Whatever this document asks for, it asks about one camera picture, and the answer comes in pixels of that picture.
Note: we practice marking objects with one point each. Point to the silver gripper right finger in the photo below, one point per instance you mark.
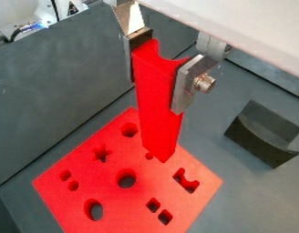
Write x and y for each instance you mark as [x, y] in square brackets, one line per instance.
[192, 76]

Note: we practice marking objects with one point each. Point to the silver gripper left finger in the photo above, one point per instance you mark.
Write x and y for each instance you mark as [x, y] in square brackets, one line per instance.
[136, 33]

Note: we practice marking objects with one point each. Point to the red arch block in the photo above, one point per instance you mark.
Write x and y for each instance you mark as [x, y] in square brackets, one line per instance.
[155, 72]

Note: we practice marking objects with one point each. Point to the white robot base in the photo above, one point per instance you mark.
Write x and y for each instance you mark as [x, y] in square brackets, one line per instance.
[34, 14]

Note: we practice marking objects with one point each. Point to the grey side panel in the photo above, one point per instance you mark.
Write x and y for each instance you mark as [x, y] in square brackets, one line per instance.
[60, 75]

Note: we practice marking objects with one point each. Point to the black curved holder block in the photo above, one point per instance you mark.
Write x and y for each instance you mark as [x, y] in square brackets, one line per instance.
[264, 134]

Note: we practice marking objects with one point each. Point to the red shape sorter board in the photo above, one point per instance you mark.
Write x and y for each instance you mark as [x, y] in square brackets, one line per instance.
[111, 188]

